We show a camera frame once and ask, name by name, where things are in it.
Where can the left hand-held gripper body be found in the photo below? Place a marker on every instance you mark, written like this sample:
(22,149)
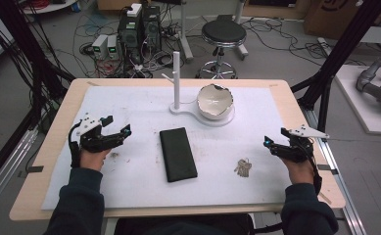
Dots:
(93,138)

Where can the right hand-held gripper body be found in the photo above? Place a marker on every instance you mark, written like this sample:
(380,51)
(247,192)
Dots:
(297,148)

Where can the black wallet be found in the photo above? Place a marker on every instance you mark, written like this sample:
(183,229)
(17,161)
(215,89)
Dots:
(178,155)

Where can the white jagged-rim bowl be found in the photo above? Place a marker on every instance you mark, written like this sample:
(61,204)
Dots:
(214,102)

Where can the white key stand with tray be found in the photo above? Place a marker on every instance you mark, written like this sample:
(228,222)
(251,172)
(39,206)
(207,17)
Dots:
(176,81)

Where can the person's left hand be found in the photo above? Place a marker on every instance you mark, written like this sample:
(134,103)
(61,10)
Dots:
(91,160)

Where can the person's right hand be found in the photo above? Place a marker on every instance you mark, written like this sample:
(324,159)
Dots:
(299,171)

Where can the black tape strip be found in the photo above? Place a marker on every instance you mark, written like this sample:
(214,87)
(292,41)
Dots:
(35,169)
(326,169)

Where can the white table mat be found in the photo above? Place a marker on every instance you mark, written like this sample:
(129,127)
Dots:
(139,182)

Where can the white platform board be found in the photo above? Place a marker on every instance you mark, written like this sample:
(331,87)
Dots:
(351,107)

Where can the grey power supply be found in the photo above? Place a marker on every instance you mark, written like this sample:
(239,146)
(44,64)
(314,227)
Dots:
(112,47)
(99,45)

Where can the black computer tower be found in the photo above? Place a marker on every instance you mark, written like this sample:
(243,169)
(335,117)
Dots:
(151,29)
(130,39)

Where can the white power strip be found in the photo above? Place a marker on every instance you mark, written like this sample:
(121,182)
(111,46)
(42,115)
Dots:
(325,45)

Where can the white metal stand leg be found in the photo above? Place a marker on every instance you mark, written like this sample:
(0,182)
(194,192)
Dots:
(241,32)
(184,39)

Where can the person's dark clothing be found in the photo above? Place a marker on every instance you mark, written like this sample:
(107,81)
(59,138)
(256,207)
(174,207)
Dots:
(181,226)

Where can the white box on tower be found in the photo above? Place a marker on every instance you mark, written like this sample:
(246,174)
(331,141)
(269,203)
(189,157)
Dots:
(134,9)

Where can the black round stool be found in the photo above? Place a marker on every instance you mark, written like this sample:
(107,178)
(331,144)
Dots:
(223,32)

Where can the white round table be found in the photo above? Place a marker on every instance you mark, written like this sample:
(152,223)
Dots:
(51,7)

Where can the large cardboard box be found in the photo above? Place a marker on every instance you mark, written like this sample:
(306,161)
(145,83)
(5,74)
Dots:
(341,16)

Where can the aluminium rail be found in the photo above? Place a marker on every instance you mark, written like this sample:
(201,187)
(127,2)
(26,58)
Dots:
(8,166)
(344,196)

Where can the black frame post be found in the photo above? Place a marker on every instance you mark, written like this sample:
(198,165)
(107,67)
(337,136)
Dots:
(24,52)
(338,55)

